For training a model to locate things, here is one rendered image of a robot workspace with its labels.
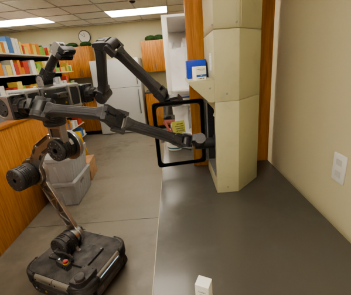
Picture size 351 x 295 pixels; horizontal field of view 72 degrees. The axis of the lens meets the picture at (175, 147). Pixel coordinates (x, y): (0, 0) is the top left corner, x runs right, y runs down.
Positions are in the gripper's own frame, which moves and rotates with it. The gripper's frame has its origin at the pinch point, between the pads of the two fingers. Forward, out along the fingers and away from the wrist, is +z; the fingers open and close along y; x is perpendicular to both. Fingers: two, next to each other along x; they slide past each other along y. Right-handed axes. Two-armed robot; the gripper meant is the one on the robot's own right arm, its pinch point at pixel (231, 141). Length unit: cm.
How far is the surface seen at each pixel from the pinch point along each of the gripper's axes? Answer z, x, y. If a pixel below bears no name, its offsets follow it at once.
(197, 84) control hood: -17.7, -32.1, -13.7
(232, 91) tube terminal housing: -1.8, -27.7, -13.4
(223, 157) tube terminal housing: -6.6, 4.0, -13.0
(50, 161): -181, 52, 137
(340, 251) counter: 25, 24, -57
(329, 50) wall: 33, -41, -23
